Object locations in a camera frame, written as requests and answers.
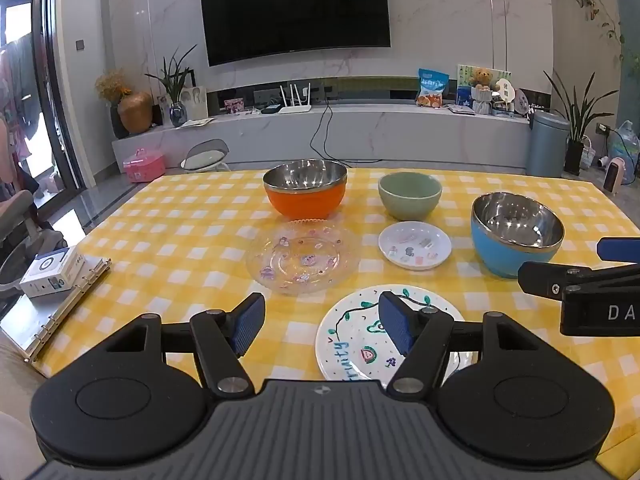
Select white router with antennas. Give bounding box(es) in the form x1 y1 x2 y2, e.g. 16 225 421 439
277 82 318 115

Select dark framed glass door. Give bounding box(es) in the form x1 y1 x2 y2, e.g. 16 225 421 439
0 0 86 211

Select green picture board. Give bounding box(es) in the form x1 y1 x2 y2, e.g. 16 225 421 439
456 64 512 108

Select pale grey cloth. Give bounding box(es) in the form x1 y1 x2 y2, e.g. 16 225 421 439
0 411 46 480

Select green ceramic bowl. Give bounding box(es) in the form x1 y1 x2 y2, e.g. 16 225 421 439
378 172 443 222

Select large blue water bottle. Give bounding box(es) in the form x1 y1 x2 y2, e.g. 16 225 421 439
607 120 640 183

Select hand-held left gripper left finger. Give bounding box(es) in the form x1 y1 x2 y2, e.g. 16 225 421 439
100 292 267 397

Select white marble television cabinet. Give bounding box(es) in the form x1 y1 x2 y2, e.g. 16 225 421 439
111 77 533 171

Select golden round vase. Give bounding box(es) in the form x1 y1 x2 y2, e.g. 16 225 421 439
118 91 153 135

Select long-leaf plant in black pot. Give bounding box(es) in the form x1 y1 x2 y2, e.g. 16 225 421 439
544 70 618 176

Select black power cable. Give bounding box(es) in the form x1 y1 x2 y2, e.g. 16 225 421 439
310 102 381 163

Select black vase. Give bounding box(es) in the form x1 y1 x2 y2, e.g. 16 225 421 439
110 102 130 140

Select blue snack bag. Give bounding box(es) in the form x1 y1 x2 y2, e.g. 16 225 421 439
416 68 450 109

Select blue steel bowl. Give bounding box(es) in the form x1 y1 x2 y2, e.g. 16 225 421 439
470 192 566 279

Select white cardboard box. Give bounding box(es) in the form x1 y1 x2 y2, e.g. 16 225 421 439
19 245 83 298

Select white framed picture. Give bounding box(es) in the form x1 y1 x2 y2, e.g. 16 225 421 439
180 85 208 121

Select grey-blue trash bin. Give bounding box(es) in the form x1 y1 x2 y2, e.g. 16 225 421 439
526 111 571 178

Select beige sofa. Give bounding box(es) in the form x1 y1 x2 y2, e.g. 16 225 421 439
0 335 66 416

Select black wall television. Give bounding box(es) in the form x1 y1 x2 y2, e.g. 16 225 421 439
199 0 392 67

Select clear glass flower-print plate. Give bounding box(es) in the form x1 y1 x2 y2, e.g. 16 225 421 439
245 220 361 295

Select small white printed plate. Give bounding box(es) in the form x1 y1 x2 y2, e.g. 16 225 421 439
378 221 452 271

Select brown teddy bear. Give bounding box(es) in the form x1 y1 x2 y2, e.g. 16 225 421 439
469 67 496 92

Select clear-backed white stool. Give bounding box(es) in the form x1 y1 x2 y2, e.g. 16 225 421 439
180 139 232 174

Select clear ring binder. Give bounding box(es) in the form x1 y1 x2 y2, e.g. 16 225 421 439
0 255 112 365

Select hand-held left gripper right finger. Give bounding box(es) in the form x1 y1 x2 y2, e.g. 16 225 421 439
377 291 543 397

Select woven basket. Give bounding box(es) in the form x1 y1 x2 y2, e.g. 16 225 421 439
580 135 598 170

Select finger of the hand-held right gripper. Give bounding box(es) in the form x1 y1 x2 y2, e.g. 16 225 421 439
517 260 640 303
596 236 640 264

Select dried yellow flowers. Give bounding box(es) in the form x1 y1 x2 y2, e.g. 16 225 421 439
95 69 133 103

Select yellow checked tablecloth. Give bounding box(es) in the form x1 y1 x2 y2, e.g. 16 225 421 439
39 167 640 471

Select pink plastic case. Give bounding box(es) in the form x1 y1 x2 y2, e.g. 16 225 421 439
123 148 166 183

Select orange steel bowl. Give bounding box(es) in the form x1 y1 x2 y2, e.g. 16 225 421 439
262 159 348 221

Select large white vine-drawn plate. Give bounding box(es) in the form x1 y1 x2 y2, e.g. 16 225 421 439
315 285 481 383

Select green plant in blue vase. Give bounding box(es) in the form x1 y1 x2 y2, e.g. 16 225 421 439
145 45 198 127

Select pink space heater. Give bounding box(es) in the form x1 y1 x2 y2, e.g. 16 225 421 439
603 156 632 194

